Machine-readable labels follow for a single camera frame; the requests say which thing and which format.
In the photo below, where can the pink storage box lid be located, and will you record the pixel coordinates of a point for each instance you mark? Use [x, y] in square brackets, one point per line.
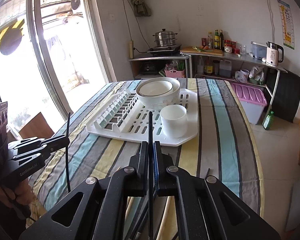
[249, 94]

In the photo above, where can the striped tablecloth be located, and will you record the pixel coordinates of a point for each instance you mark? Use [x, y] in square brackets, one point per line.
[224, 147]

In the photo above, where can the wooden cutting board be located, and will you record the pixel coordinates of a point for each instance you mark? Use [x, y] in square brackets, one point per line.
[196, 50]

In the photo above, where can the black induction cooker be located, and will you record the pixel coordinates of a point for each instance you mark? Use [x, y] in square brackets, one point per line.
[165, 51]

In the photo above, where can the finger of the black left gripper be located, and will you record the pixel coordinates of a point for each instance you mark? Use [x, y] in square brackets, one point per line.
[45, 150]
[60, 141]

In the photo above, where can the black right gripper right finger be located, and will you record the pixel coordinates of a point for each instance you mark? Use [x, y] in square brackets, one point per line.
[205, 207]

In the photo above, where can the large white bowl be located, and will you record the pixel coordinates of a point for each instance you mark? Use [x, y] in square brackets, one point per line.
[159, 102]

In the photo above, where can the white plastic jug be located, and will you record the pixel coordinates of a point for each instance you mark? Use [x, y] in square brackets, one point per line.
[225, 68]

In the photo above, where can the pink plastic basket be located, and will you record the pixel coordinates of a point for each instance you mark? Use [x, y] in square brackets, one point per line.
[175, 73]

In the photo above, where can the white power strip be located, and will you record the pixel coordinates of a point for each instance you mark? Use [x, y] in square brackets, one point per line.
[131, 49]

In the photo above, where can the white dish drying rack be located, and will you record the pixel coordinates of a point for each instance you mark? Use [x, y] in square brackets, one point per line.
[124, 117]

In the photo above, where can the person's left hand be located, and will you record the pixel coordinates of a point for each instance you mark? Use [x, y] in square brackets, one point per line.
[22, 194]

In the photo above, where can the black chopstick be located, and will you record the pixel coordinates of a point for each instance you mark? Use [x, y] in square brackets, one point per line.
[150, 176]
[67, 155]

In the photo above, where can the green glass bottle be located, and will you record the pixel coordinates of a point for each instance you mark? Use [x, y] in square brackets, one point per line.
[268, 120]

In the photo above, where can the metal kitchen shelf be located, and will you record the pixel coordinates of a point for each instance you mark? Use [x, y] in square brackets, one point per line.
[245, 69]

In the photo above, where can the white utensil cup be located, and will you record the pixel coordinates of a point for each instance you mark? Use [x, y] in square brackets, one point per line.
[174, 121]

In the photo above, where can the dark sauce bottle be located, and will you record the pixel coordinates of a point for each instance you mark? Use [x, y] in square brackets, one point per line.
[221, 40]

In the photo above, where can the blue transparent container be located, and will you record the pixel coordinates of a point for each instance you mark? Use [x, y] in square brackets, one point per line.
[258, 50]

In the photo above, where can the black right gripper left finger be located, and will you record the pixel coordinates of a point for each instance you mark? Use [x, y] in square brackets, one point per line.
[95, 209]

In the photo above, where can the giraffe height wall chart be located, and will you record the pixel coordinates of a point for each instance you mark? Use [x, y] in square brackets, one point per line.
[287, 24]

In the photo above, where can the stainless steel steamer pot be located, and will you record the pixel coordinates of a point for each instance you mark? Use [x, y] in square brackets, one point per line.
[165, 38]

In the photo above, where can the white electric kettle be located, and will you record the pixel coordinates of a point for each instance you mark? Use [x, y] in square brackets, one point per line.
[275, 54]

